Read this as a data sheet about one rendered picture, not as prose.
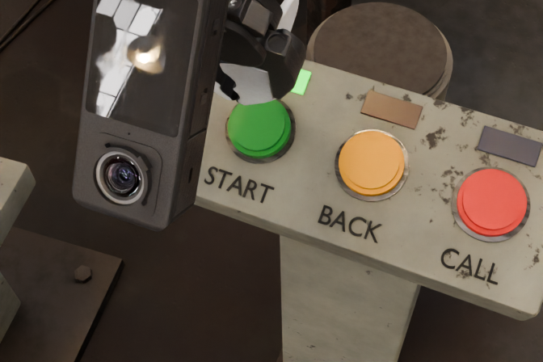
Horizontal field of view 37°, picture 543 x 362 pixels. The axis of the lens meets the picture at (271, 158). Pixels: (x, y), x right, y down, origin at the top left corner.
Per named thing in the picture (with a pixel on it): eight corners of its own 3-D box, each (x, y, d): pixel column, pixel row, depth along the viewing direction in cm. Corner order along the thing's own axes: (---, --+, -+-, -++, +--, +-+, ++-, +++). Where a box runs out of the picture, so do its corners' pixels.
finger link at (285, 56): (315, 82, 42) (294, 7, 33) (305, 108, 42) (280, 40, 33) (231, 55, 43) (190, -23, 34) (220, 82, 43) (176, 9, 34)
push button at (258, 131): (245, 95, 54) (240, 86, 52) (301, 113, 53) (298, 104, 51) (223, 150, 53) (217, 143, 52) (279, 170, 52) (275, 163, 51)
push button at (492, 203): (467, 166, 51) (469, 158, 49) (531, 187, 50) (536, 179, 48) (447, 226, 50) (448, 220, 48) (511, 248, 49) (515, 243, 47)
